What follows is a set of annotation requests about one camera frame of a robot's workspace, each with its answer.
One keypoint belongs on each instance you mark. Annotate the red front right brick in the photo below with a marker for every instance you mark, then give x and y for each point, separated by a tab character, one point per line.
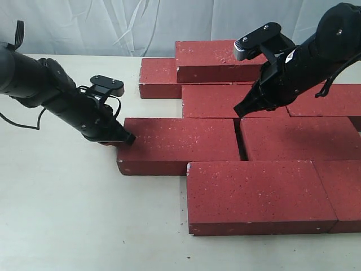
341	181

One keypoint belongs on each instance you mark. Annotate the red back left brick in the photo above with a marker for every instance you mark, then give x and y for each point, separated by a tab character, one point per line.
161	78

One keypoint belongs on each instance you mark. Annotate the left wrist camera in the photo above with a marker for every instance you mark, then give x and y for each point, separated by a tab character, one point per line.
103	86

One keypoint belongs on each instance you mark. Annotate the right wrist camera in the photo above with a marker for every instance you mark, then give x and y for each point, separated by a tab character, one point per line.
267	40

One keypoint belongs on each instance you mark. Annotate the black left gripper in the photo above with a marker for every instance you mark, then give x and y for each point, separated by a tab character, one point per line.
85	115

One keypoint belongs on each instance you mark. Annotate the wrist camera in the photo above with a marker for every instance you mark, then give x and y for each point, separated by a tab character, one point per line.
267	40
103	86

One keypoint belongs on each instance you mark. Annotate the red front left brick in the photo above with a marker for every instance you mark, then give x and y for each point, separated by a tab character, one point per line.
256	198

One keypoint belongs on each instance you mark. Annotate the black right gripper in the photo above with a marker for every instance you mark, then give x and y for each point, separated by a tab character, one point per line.
296	71

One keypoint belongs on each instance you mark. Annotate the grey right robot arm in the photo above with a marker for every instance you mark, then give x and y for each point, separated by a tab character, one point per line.
337	39

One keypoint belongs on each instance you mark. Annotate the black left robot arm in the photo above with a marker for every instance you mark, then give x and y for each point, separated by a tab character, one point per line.
45	83

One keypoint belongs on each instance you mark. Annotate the red top stacked brick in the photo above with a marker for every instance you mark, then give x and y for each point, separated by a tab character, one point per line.
213	61

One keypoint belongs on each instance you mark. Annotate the red back right brick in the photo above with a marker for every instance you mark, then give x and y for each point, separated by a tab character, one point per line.
243	82

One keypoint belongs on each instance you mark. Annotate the red lower middle right brick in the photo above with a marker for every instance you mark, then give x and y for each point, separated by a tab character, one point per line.
300	138

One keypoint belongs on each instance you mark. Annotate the red moved brick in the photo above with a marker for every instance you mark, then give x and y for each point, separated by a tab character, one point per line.
212	101
164	146

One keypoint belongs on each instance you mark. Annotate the grey fabric backdrop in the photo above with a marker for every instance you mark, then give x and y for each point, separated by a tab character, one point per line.
148	28

